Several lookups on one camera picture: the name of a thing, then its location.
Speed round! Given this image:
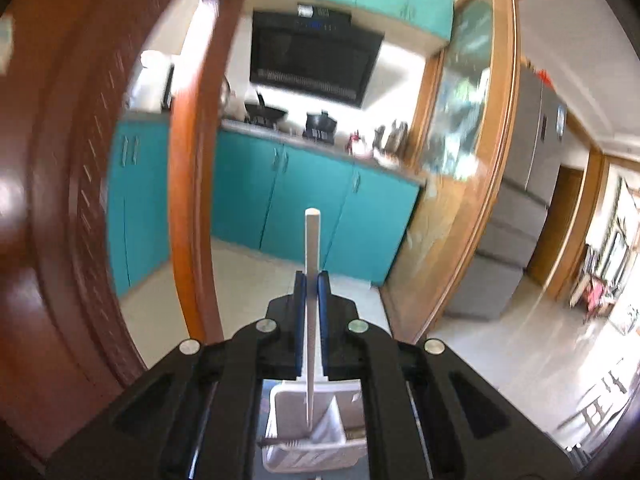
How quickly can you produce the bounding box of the grey kitchen countertop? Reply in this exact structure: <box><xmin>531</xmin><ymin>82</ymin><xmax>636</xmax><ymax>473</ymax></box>
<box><xmin>220</xmin><ymin>119</ymin><xmax>428</xmax><ymax>186</ymax></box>

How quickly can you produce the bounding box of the white kitchen appliance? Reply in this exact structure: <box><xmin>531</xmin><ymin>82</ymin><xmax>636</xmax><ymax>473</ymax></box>
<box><xmin>131</xmin><ymin>50</ymin><xmax>176</xmax><ymax>112</ymax></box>

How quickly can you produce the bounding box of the black range hood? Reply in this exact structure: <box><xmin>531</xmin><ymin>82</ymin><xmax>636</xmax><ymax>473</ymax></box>
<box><xmin>249</xmin><ymin>4</ymin><xmax>385</xmax><ymax>109</ymax></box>

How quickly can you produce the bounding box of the black flat utensil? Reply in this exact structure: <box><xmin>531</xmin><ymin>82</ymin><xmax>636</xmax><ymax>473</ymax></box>
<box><xmin>257</xmin><ymin>438</ymin><xmax>368</xmax><ymax>449</ymax></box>

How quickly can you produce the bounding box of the white chopstick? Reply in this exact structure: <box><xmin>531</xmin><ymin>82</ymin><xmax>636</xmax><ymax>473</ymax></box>
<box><xmin>304</xmin><ymin>208</ymin><xmax>322</xmax><ymax>431</ymax></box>

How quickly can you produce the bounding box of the wooden door frame post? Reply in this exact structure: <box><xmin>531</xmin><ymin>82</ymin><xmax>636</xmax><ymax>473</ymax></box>
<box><xmin>167</xmin><ymin>0</ymin><xmax>246</xmax><ymax>346</ymax></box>

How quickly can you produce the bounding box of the black wok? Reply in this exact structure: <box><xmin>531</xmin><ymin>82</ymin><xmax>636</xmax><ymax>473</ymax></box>
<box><xmin>244</xmin><ymin>91</ymin><xmax>289</xmax><ymax>126</ymax></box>

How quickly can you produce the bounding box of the dark slatted chair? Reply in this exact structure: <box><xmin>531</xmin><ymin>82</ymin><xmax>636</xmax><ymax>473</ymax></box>
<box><xmin>555</xmin><ymin>355</ymin><xmax>632</xmax><ymax>453</ymax></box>

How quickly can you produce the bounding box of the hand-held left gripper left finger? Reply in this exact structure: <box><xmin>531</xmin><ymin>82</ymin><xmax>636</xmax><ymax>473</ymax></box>
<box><xmin>45</xmin><ymin>271</ymin><xmax>307</xmax><ymax>480</ymax></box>

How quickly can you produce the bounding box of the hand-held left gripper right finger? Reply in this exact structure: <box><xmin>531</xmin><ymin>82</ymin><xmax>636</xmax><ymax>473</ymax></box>
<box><xmin>318</xmin><ymin>270</ymin><xmax>576</xmax><ymax>480</ymax></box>

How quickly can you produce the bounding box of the red kitchen item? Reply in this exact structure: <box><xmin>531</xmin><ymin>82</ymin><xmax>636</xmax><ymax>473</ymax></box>
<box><xmin>346</xmin><ymin>131</ymin><xmax>373</xmax><ymax>157</ymax></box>

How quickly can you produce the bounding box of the white slotted utensil basket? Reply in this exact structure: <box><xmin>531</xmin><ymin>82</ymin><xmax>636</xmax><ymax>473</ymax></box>
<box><xmin>261</xmin><ymin>379</ymin><xmax>368</xmax><ymax>474</ymax></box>

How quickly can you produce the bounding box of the knife block with knives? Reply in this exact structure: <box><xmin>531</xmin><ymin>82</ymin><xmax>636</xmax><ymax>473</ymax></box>
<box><xmin>372</xmin><ymin>120</ymin><xmax>410</xmax><ymax>157</ymax></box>

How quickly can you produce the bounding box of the cluttered living room furniture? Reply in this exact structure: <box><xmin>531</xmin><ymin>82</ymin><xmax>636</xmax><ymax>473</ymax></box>
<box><xmin>570</xmin><ymin>175</ymin><xmax>640</xmax><ymax>336</ymax></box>

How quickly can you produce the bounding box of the teal base cabinet row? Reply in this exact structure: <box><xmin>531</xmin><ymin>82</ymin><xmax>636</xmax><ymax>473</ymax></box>
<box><xmin>210</xmin><ymin>127</ymin><xmax>423</xmax><ymax>286</ymax></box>

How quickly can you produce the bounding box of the black cooking pot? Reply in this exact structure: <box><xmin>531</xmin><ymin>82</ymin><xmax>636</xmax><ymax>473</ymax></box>
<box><xmin>302</xmin><ymin>110</ymin><xmax>338</xmax><ymax>142</ymax></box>

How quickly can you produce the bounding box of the narrow teal side cabinet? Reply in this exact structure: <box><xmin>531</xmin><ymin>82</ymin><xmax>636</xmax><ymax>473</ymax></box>
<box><xmin>106</xmin><ymin>120</ymin><xmax>173</xmax><ymax>301</ymax></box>

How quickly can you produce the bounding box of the grey steel refrigerator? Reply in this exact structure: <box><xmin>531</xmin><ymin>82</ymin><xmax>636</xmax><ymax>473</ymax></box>
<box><xmin>445</xmin><ymin>62</ymin><xmax>568</xmax><ymax>321</ymax></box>

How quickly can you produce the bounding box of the wooden framed glass sliding door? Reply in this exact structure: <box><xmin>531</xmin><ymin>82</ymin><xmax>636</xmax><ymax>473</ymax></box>
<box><xmin>380</xmin><ymin>0</ymin><xmax>521</xmax><ymax>346</ymax></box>

